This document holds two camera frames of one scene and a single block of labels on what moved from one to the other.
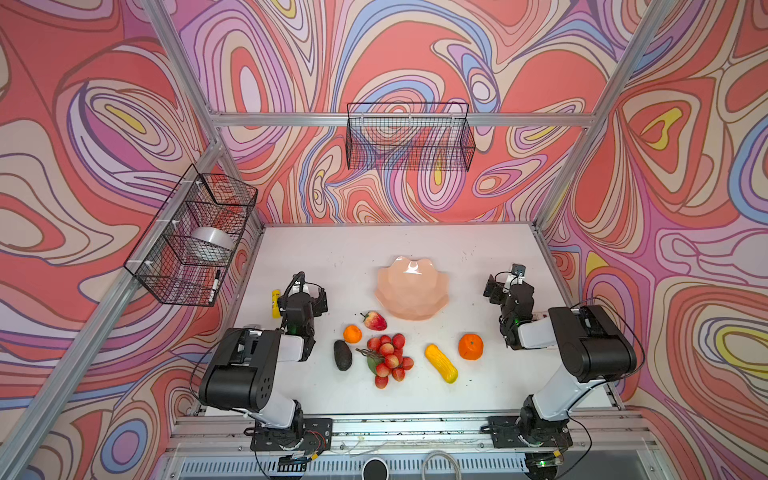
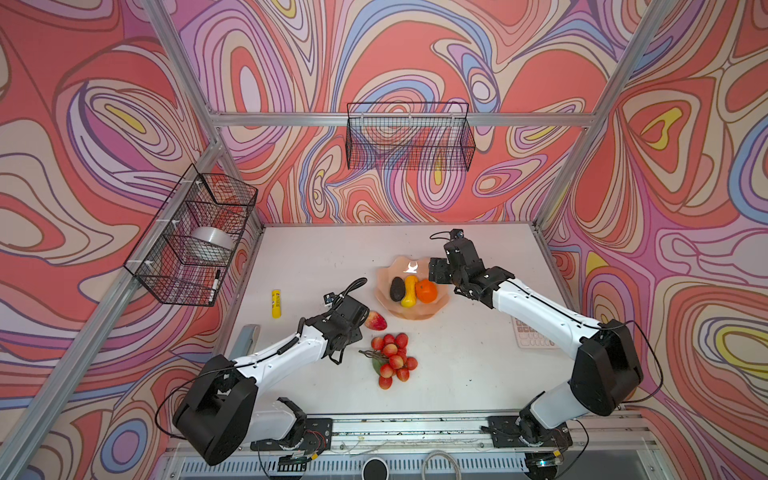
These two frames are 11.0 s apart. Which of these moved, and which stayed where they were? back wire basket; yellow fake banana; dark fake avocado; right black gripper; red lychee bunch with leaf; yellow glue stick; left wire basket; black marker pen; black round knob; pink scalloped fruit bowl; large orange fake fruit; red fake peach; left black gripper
Moved: left black gripper; yellow fake banana; right black gripper; large orange fake fruit; dark fake avocado
Stayed: black marker pen; pink scalloped fruit bowl; red fake peach; left wire basket; yellow glue stick; black round knob; red lychee bunch with leaf; back wire basket
